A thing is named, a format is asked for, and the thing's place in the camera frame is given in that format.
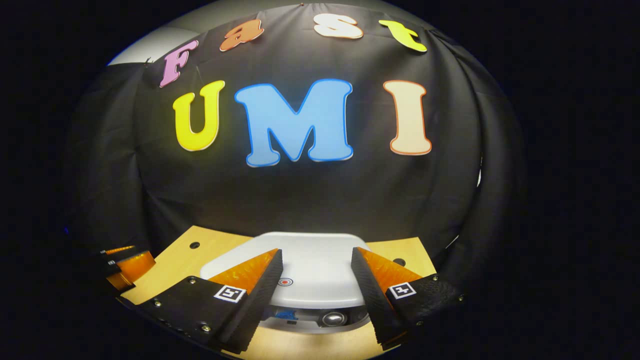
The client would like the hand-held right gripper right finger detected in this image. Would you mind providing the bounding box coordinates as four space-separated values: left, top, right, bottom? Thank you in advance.
350 246 466 350

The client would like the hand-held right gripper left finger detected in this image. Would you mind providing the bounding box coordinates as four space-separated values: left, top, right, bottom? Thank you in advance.
120 248 284 355

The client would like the black backdrop cloth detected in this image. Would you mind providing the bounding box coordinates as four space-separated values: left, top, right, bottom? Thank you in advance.
65 2 526 271

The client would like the white desktop garbage bin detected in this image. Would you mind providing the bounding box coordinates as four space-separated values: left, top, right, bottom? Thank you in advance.
200 231 373 335

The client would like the wooden desktop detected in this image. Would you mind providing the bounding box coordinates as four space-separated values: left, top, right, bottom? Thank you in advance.
120 225 438 360

